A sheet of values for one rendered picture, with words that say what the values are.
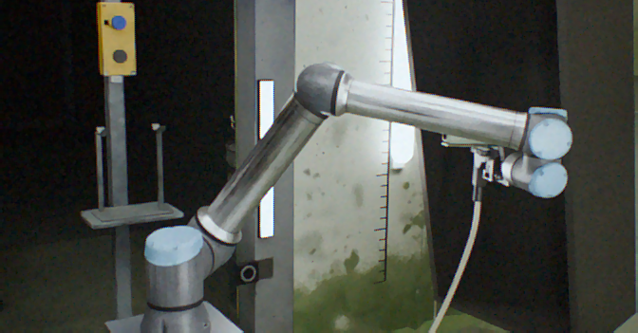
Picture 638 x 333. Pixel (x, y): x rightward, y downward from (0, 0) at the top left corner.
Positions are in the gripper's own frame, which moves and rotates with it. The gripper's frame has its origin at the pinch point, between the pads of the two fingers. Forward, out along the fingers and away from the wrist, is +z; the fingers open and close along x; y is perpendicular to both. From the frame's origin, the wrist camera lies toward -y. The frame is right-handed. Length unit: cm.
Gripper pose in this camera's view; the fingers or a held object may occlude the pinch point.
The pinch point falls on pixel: (480, 146)
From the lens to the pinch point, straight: 203.0
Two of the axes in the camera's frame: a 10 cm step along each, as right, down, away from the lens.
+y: -0.3, 9.8, 1.9
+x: 9.7, -0.2, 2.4
